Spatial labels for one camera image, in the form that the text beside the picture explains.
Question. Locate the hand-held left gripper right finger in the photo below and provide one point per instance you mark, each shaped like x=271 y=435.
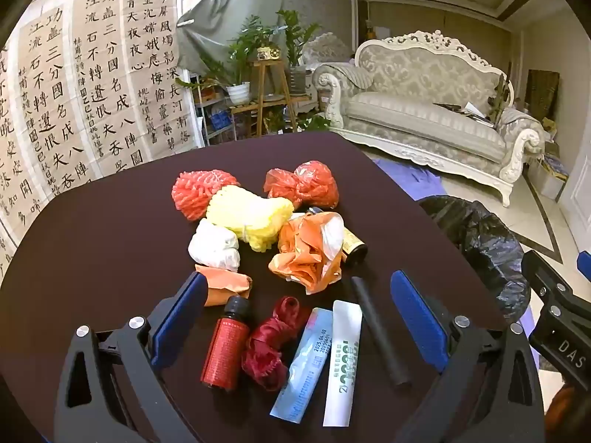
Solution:
x=418 y=323

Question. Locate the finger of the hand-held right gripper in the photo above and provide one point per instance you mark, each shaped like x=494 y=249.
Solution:
x=586 y=259
x=538 y=270

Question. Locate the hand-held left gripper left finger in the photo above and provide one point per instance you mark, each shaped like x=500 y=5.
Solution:
x=180 y=314

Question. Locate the red bottle with black cap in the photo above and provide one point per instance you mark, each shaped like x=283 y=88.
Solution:
x=226 y=346

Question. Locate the small orange wrapper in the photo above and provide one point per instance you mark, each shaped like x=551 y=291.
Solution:
x=226 y=281

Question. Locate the bin with black liner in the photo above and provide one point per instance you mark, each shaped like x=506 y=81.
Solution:
x=471 y=240

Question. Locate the white paper ball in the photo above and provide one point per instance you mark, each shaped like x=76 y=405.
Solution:
x=212 y=247

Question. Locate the white sachet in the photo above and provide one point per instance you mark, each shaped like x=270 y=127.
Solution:
x=341 y=369

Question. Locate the dark red bag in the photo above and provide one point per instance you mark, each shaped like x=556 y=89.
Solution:
x=268 y=346

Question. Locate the small brown glass bottle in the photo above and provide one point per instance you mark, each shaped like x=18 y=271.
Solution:
x=353 y=244

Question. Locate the yellow foam fruit net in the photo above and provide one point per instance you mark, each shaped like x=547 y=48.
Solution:
x=249 y=217

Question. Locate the red foam fruit net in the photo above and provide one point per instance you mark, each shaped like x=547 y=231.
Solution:
x=194 y=194

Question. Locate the light blue sachet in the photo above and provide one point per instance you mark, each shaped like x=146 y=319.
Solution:
x=300 y=369

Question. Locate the orange plastic bag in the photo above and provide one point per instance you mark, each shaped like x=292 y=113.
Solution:
x=300 y=258

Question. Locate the red plastic bag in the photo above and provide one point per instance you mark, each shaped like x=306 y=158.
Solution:
x=304 y=184

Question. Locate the person's right hand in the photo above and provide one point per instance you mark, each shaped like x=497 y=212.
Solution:
x=570 y=401

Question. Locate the white door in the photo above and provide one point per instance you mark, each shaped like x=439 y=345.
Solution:
x=577 y=203

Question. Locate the white storage box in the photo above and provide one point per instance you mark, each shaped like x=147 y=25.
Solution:
x=549 y=180

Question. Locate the purple cloth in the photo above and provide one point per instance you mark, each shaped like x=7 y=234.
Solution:
x=415 y=180

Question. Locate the dark framed panel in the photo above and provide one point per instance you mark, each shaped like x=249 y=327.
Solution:
x=542 y=94

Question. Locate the papers and books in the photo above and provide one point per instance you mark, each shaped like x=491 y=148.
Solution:
x=466 y=110

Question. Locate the dark toy rifle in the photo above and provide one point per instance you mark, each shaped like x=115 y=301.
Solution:
x=501 y=97

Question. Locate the ornate white sofa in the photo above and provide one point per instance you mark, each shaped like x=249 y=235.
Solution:
x=415 y=120

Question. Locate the blue crate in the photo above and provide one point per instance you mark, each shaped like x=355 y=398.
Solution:
x=217 y=120

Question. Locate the metal shelf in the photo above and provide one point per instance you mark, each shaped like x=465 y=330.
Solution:
x=199 y=115

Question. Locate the low green plant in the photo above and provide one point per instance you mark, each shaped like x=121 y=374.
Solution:
x=314 y=122

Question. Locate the white flower pot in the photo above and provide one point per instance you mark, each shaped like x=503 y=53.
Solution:
x=238 y=93

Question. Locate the calligraphy paper sheet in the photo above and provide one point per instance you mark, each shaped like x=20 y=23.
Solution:
x=55 y=101
x=154 y=55
x=111 y=69
x=14 y=157

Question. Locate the broad leaf potted plant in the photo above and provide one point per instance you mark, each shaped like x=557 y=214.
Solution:
x=207 y=69

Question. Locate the grey flower pot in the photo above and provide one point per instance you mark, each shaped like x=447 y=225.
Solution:
x=298 y=80

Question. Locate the wooden plant stand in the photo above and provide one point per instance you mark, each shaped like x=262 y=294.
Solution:
x=268 y=62

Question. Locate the small patterned pot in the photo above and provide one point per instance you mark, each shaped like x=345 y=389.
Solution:
x=268 y=53

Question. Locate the fern plant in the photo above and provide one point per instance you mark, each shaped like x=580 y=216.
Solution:
x=249 y=37

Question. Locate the ornate white armchair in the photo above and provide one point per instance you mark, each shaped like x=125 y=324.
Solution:
x=330 y=48

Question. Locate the grey curtain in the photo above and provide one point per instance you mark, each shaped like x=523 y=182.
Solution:
x=207 y=23

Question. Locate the tall glossy leaf plant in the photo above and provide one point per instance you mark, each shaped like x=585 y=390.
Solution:
x=295 y=37

